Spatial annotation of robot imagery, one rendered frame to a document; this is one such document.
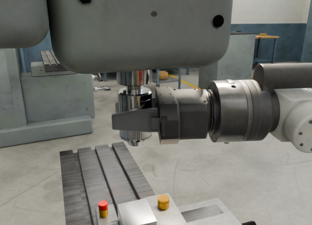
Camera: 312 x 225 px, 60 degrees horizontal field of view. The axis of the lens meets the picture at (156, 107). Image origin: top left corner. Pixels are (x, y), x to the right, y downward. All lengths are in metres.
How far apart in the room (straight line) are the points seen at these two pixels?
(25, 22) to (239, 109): 0.26
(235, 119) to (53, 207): 2.05
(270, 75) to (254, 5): 8.53
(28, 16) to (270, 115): 0.29
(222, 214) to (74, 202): 0.37
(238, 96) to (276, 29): 9.17
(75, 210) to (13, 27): 0.56
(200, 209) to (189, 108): 0.30
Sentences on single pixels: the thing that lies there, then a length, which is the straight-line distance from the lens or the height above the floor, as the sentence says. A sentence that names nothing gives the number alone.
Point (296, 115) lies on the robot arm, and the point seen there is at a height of 1.25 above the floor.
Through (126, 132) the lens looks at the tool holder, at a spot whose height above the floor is 1.21.
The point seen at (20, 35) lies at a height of 1.35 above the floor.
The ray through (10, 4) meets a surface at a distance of 0.23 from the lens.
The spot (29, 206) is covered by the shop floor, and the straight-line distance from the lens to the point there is 2.39.
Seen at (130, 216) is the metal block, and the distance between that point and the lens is 0.47.
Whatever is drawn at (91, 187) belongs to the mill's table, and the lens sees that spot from 0.80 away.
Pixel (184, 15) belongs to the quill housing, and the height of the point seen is 1.37.
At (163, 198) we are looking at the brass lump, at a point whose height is 1.05.
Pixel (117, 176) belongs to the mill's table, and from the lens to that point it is 0.83.
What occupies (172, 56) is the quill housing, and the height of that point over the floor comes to 1.33.
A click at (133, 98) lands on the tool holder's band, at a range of 0.35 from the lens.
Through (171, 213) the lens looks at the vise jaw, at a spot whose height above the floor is 1.03.
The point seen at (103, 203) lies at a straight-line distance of 0.51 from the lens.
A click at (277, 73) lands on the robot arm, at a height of 1.29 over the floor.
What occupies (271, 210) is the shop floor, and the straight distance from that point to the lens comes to 2.33.
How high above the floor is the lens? 1.36
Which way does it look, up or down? 18 degrees down
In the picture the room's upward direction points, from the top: straight up
